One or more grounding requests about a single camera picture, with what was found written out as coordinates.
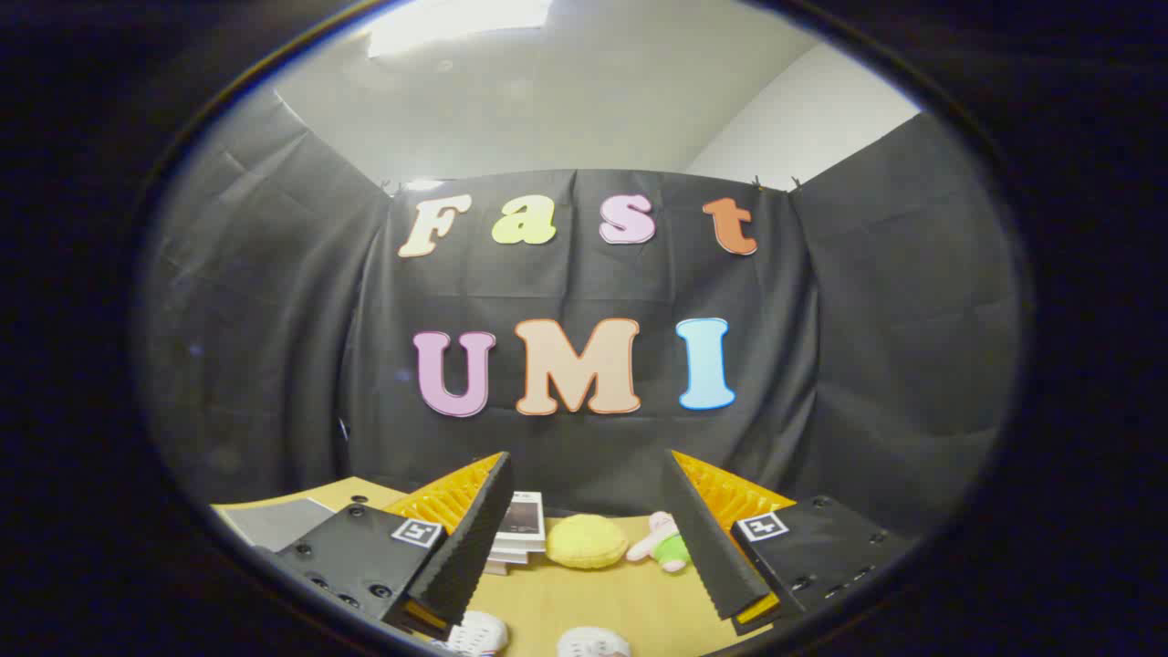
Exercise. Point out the pink and green plush toy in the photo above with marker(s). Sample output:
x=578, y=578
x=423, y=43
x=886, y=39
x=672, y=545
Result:
x=671, y=550

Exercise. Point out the white paperback book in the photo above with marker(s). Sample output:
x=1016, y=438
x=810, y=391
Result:
x=516, y=557

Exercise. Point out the thick tan cover book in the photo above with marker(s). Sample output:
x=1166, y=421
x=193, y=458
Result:
x=500, y=568

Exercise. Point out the grey fabric storage box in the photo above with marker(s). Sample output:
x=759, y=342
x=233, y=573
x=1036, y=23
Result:
x=274, y=523

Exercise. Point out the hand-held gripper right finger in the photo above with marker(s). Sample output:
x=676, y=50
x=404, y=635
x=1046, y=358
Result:
x=707, y=547

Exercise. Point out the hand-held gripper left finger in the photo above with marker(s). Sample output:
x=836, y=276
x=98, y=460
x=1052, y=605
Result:
x=470, y=557

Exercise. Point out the white book portrait cover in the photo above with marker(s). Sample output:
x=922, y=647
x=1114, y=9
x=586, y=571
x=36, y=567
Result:
x=525, y=520

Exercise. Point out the white canvas shoe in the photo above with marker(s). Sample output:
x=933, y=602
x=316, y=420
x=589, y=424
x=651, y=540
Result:
x=593, y=643
x=479, y=632

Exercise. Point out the yellow plush toy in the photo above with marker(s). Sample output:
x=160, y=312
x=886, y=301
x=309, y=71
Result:
x=586, y=541

